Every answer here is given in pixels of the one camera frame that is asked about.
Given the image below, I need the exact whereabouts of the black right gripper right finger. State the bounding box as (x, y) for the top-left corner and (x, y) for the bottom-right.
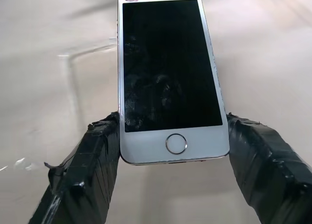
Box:
(226, 112), (312, 224)

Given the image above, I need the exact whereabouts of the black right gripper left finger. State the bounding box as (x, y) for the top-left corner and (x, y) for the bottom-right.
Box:
(28, 112), (121, 224)

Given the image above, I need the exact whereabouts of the clear plastic phone case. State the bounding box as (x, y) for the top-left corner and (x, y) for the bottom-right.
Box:
(0, 37), (120, 172)

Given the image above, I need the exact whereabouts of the white smartphone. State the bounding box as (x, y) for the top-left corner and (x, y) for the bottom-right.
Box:
(117, 0), (231, 166)

